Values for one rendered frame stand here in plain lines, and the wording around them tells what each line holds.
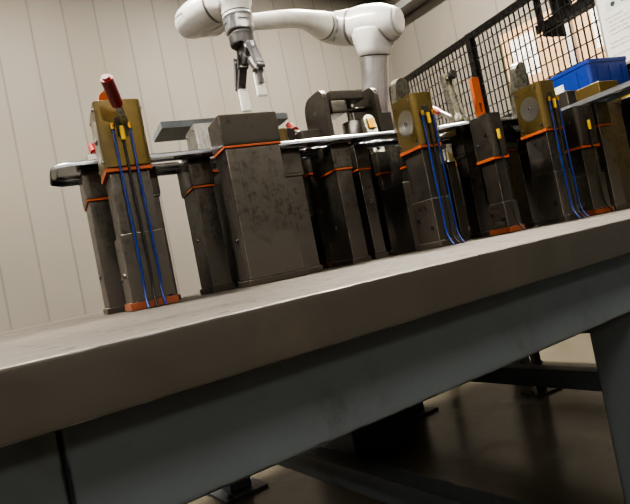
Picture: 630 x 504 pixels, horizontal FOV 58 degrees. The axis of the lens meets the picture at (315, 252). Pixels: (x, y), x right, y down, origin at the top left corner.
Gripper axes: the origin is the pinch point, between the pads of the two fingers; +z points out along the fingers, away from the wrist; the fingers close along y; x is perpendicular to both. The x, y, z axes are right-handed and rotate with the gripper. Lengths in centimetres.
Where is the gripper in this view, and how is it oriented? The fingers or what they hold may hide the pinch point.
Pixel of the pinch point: (253, 100)
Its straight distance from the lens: 176.0
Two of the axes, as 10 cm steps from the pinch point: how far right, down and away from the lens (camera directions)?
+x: 8.8, -1.7, 4.5
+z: 2.0, 9.8, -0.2
